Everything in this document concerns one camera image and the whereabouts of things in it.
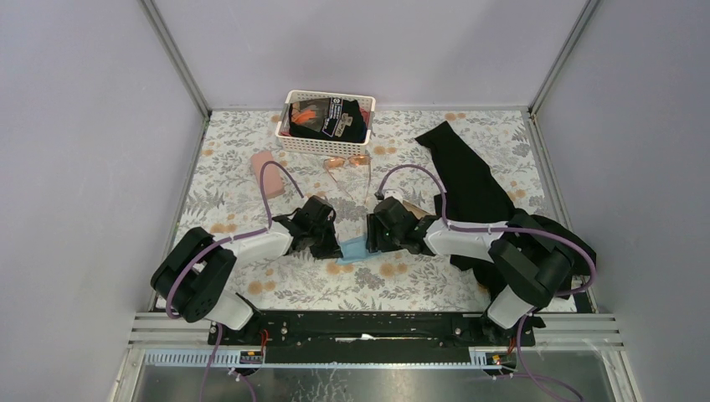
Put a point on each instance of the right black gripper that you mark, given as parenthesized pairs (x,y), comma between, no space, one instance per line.
(374,241)

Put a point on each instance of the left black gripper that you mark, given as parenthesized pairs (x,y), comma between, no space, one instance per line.
(331,249)

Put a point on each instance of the plaid glasses case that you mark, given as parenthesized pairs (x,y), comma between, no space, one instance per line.
(418,212)

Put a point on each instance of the blue cleaning cloth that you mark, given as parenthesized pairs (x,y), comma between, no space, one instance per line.
(355,250)

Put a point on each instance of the pink glasses case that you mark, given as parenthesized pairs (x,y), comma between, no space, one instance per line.
(267,175)

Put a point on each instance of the orange lens sunglasses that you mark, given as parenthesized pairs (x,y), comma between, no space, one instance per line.
(352,175)

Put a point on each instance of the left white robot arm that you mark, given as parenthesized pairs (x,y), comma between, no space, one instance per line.
(193,277)

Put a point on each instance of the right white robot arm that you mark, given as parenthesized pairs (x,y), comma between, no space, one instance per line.
(532,262)

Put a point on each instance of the black garment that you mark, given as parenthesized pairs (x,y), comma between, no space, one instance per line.
(474,195)

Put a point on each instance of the white plastic basket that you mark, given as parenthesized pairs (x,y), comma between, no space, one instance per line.
(319,147)

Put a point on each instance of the black packaged items in basket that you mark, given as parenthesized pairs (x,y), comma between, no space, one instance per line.
(327,119)

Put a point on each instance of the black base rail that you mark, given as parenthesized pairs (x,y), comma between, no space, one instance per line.
(314,337)

